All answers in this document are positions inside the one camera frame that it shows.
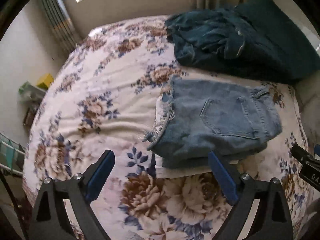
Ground grey striped left curtain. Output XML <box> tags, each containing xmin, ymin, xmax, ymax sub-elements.
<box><xmin>39</xmin><ymin>0</ymin><xmax>81</xmax><ymax>54</ymax></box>

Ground folded white garment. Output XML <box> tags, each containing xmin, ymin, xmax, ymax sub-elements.
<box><xmin>155</xmin><ymin>154</ymin><xmax>257</xmax><ymax>179</ymax></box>

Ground yellow box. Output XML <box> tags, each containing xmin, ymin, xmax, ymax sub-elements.
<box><xmin>36</xmin><ymin>73</ymin><xmax>54</xmax><ymax>90</ymax></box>

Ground teal storage rack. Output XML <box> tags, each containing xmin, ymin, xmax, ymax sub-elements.
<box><xmin>0</xmin><ymin>133</ymin><xmax>26</xmax><ymax>178</ymax></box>

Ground floral bed blanket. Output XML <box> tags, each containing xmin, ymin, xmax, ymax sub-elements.
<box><xmin>23</xmin><ymin>15</ymin><xmax>311</xmax><ymax>239</ymax></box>

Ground light blue denim shorts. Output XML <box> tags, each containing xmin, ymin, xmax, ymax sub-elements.
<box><xmin>145</xmin><ymin>76</ymin><xmax>282</xmax><ymax>168</ymax></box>

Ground dark teal pillow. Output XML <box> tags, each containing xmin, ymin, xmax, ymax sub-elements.
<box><xmin>235</xmin><ymin>0</ymin><xmax>319</xmax><ymax>85</ymax></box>

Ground brown cardboard box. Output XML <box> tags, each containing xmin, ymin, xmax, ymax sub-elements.
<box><xmin>23</xmin><ymin>104</ymin><xmax>39</xmax><ymax>129</ymax></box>

